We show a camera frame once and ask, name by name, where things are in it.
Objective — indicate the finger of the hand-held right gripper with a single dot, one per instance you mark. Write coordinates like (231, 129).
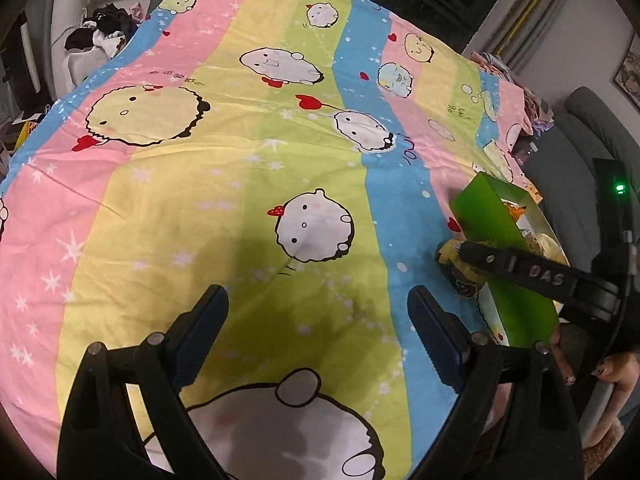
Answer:
(500, 259)

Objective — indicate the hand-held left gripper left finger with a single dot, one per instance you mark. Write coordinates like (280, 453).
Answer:
(200, 330)

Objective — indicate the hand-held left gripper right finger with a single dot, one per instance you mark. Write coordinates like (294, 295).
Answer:
(440, 345)

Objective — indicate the corn print snack packet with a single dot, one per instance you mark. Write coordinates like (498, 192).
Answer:
(467, 280)

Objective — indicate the beige snack packet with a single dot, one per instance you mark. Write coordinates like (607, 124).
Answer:
(545, 246)

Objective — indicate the green cardboard box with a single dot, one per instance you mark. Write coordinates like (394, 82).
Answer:
(492, 210)

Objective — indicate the person's right hand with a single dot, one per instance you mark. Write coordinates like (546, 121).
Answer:
(620, 375)

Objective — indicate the grey sofa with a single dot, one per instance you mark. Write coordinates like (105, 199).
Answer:
(585, 130)

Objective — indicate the striped cartoon printed blanket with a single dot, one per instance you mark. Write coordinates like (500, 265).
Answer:
(200, 160)

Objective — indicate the pile of dark clothes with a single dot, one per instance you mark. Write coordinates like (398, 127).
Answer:
(100, 35)

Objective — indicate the black stick vacuum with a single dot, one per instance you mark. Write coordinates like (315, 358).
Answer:
(22, 55)

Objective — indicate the white roll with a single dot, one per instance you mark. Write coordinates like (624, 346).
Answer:
(65, 5)

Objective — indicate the framed wall picture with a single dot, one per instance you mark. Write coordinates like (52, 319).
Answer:
(629, 70)

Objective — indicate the yellow wall pipe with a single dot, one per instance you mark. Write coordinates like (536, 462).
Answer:
(532, 7)

